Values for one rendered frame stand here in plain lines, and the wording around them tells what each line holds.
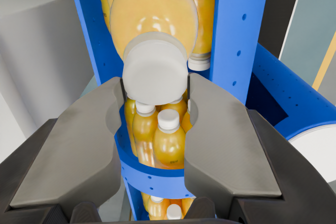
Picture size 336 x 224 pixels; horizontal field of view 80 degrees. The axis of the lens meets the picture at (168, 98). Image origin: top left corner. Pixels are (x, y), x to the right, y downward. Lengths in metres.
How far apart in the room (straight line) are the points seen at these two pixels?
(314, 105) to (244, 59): 0.50
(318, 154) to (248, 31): 0.56
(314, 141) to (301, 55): 1.21
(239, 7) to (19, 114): 0.42
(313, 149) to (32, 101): 0.75
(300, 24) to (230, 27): 1.52
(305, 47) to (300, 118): 1.18
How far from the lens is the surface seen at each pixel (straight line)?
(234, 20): 0.25
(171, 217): 0.61
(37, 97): 0.55
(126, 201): 1.54
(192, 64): 0.35
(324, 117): 0.72
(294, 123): 0.70
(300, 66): 1.90
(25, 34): 0.54
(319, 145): 0.74
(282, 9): 1.49
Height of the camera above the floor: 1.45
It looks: 57 degrees down
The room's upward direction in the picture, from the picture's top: 179 degrees clockwise
